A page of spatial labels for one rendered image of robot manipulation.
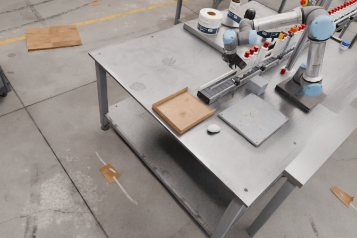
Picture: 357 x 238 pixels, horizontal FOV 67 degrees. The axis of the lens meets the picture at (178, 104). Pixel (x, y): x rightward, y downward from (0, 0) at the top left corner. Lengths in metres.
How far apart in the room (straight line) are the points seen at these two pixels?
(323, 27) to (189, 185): 1.35
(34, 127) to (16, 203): 0.72
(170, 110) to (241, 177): 0.58
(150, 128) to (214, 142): 0.92
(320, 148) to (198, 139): 0.74
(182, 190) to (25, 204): 1.14
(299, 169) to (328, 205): 1.13
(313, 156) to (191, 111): 0.76
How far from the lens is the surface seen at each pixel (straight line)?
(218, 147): 1.57
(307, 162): 1.74
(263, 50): 2.11
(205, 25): 2.39
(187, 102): 1.76
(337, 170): 3.07
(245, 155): 1.59
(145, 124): 2.41
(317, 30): 1.66
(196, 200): 2.06
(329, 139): 1.95
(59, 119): 2.81
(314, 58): 1.78
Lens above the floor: 2.03
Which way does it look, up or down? 44 degrees down
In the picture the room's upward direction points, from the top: 11 degrees clockwise
